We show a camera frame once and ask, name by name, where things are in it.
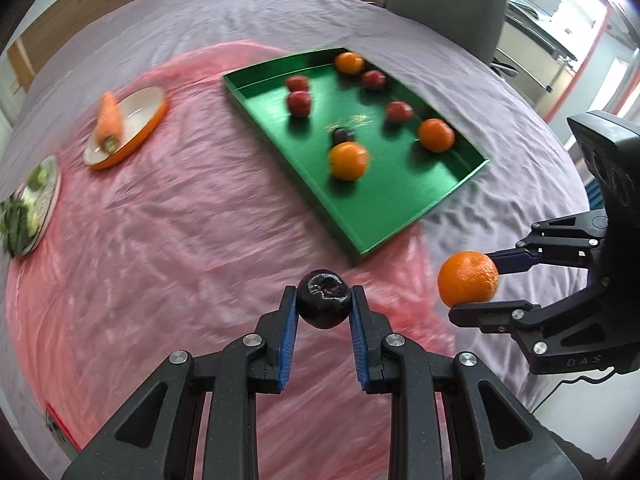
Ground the carrot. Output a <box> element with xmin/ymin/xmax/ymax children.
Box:
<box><xmin>96</xmin><ymin>91</ymin><xmax>123</xmax><ymax>153</ymax></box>

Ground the white desk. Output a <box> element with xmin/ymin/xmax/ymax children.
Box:
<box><xmin>492</xmin><ymin>0</ymin><xmax>640</xmax><ymax>111</ymax></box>

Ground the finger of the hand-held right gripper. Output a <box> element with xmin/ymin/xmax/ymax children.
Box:
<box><xmin>487</xmin><ymin>211</ymin><xmax>610</xmax><ymax>276</ymax></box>
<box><xmin>448</xmin><ymin>285</ymin><xmax>607</xmax><ymax>357</ymax></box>

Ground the red plastic sheet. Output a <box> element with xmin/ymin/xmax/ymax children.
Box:
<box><xmin>2</xmin><ymin>42</ymin><xmax>461</xmax><ymax>480</ymax></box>

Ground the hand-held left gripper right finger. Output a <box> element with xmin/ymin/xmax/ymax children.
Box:
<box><xmin>350</xmin><ymin>285</ymin><xmax>583</xmax><ymax>480</ymax></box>

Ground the bok choy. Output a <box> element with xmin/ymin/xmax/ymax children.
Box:
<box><xmin>0</xmin><ymin>165</ymin><xmax>51</xmax><ymax>256</ymax></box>

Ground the small orange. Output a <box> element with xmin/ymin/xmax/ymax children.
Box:
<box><xmin>437</xmin><ymin>250</ymin><xmax>500</xmax><ymax>308</ymax></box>

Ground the black cable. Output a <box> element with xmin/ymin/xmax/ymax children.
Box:
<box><xmin>530</xmin><ymin>369</ymin><xmax>617</xmax><ymax>413</ymax></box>

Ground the grey chair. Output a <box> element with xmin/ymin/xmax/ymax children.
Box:
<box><xmin>385</xmin><ymin>0</ymin><xmax>509</xmax><ymax>68</ymax></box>

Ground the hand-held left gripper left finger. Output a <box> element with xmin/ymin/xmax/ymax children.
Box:
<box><xmin>61</xmin><ymin>285</ymin><xmax>299</xmax><ymax>480</ymax></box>

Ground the wooden headboard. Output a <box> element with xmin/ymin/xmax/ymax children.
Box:
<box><xmin>7</xmin><ymin>0</ymin><xmax>281</xmax><ymax>92</ymax></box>

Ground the green tray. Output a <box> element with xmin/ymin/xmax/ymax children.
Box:
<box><xmin>222</xmin><ymin>46</ymin><xmax>490</xmax><ymax>267</ymax></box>

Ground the white plate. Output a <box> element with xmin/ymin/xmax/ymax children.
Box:
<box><xmin>0</xmin><ymin>154</ymin><xmax>62</xmax><ymax>259</ymax></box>

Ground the orange oval dish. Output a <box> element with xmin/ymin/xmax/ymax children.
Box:
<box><xmin>83</xmin><ymin>85</ymin><xmax>167</xmax><ymax>170</ymax></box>

